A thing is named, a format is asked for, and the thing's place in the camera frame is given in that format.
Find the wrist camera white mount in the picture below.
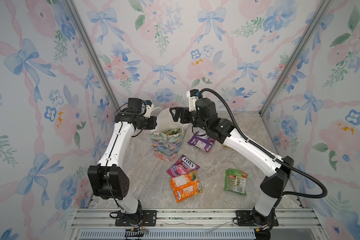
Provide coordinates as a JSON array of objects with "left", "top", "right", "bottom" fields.
[
  {"left": 187, "top": 89, "right": 200, "bottom": 112},
  {"left": 144, "top": 100, "right": 154, "bottom": 118}
]

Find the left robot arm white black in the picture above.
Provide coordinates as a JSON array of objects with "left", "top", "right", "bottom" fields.
[{"left": 88, "top": 98, "right": 157, "bottom": 215}]

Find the purple snack packet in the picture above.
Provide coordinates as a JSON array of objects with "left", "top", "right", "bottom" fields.
[{"left": 188, "top": 131, "right": 215, "bottom": 153}]

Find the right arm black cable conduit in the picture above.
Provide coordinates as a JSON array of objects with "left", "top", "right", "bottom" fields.
[{"left": 197, "top": 88, "right": 328, "bottom": 199}]

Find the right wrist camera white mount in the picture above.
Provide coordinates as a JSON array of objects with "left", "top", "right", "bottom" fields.
[{"left": 187, "top": 89, "right": 200, "bottom": 112}]

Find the floral paper gift bag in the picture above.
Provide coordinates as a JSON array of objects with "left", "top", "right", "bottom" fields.
[{"left": 150, "top": 108, "right": 189, "bottom": 162}]

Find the green yellow Fox's candy packet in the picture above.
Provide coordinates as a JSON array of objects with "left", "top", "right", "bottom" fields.
[{"left": 165, "top": 128, "right": 181, "bottom": 136}]

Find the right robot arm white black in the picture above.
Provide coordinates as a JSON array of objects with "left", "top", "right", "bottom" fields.
[{"left": 170, "top": 98, "right": 292, "bottom": 227}]

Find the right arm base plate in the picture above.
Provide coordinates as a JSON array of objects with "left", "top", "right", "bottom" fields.
[{"left": 233, "top": 209, "right": 279, "bottom": 228}]

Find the magenta Fox's candy packet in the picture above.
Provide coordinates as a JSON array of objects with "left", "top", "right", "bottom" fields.
[{"left": 167, "top": 155, "right": 200, "bottom": 178}]

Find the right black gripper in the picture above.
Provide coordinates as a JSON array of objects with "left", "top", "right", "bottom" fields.
[{"left": 169, "top": 108, "right": 209, "bottom": 136}]

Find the green snack packet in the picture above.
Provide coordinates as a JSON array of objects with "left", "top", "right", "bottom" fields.
[{"left": 224, "top": 169, "right": 248, "bottom": 196}]

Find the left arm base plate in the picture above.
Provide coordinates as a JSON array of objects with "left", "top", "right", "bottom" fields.
[{"left": 115, "top": 210, "right": 158, "bottom": 227}]

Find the orange candy packet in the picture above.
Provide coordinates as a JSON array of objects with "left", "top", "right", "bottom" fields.
[{"left": 171, "top": 171, "right": 203, "bottom": 203}]

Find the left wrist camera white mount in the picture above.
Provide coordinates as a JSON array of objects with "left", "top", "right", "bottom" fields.
[{"left": 144, "top": 100, "right": 154, "bottom": 118}]

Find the aluminium rail frame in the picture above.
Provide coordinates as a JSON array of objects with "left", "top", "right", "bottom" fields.
[{"left": 66, "top": 209, "right": 328, "bottom": 240}]

